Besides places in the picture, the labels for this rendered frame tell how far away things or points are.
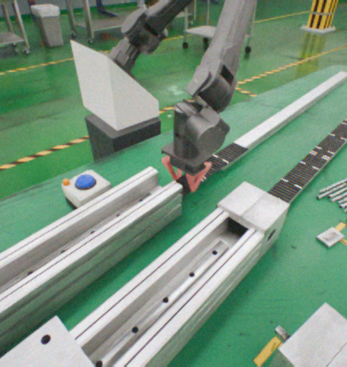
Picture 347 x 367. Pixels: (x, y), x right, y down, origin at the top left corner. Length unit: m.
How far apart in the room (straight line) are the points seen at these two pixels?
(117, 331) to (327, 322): 0.28
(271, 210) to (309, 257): 0.13
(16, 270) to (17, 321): 0.08
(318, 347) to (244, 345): 0.12
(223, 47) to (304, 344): 0.50
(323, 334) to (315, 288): 0.17
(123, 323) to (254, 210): 0.29
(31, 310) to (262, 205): 0.42
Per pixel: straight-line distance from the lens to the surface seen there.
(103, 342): 0.46
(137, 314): 0.47
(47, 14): 5.38
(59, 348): 0.39
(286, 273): 0.60
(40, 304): 0.52
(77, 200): 0.64
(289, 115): 1.07
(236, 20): 0.66
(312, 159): 0.84
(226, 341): 0.51
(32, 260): 0.56
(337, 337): 0.45
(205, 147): 0.52
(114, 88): 0.92
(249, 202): 0.56
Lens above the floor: 1.25
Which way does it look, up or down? 39 degrees down
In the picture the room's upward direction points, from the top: straight up
